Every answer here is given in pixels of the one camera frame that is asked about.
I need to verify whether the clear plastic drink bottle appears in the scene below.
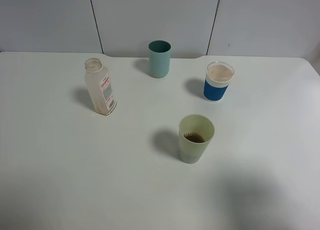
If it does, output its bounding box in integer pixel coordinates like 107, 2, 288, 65
84, 58, 117, 116

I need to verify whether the light green plastic cup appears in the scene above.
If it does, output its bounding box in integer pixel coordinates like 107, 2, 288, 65
178, 114, 215, 164

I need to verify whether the teal plastic cup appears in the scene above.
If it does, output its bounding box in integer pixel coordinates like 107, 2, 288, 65
148, 40, 171, 78

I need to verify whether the blue sleeved paper cup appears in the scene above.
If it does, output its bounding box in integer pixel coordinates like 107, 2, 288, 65
203, 62, 235, 102

